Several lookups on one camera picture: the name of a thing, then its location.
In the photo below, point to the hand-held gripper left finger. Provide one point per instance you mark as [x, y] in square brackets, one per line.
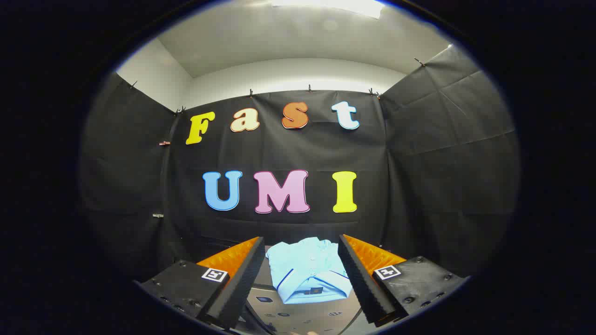
[242, 284]

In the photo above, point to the black backdrop cloth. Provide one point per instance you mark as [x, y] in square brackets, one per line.
[279, 153]

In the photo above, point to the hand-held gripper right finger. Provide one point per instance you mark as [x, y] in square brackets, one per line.
[361, 284]

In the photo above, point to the light blue polo shirt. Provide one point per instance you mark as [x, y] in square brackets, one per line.
[307, 270]

